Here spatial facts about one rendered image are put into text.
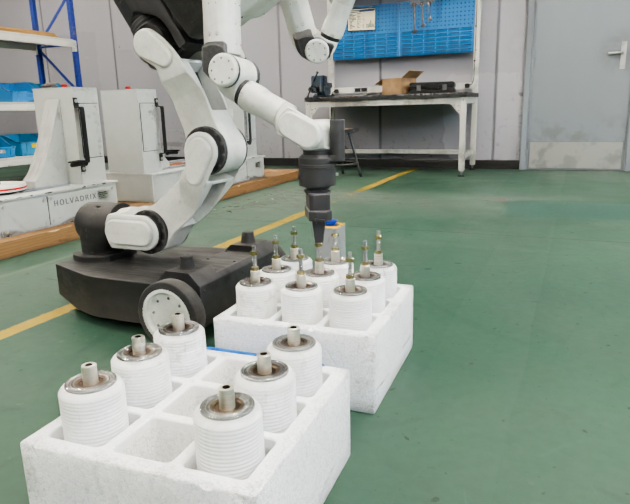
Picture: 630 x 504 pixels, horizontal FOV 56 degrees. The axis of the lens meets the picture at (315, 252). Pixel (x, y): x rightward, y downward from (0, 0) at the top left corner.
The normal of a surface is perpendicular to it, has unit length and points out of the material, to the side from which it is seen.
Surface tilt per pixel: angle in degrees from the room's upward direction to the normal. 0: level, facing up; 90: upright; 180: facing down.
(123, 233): 90
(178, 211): 90
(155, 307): 90
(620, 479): 0
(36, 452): 90
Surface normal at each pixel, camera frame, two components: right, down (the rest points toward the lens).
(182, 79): -0.26, 0.61
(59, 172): 0.91, 0.07
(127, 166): -0.40, 0.22
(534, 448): -0.03, -0.97
